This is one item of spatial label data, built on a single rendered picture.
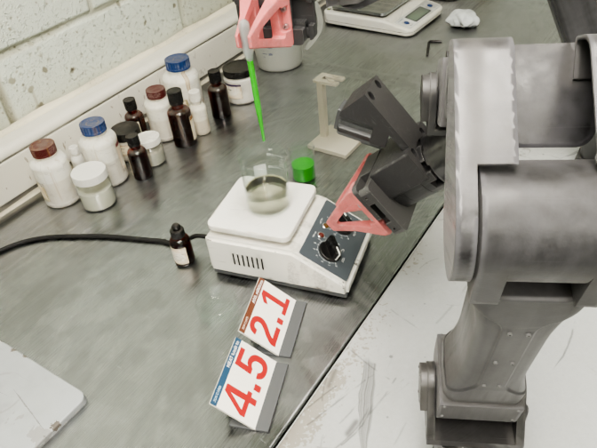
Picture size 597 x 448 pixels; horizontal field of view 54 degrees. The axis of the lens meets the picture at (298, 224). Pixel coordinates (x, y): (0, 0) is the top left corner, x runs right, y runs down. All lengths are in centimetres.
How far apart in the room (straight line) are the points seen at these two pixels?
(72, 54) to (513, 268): 99
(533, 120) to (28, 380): 64
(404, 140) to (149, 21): 80
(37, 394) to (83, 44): 66
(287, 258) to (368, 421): 23
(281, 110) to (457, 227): 95
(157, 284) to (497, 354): 55
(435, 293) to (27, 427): 51
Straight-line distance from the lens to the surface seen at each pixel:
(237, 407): 67
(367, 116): 58
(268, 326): 73
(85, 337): 82
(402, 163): 59
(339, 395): 69
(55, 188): 104
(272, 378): 70
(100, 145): 103
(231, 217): 79
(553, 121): 35
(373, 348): 73
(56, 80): 116
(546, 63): 35
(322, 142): 107
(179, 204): 99
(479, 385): 47
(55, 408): 75
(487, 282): 31
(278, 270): 78
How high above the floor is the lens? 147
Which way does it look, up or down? 39 degrees down
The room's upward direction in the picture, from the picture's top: 7 degrees counter-clockwise
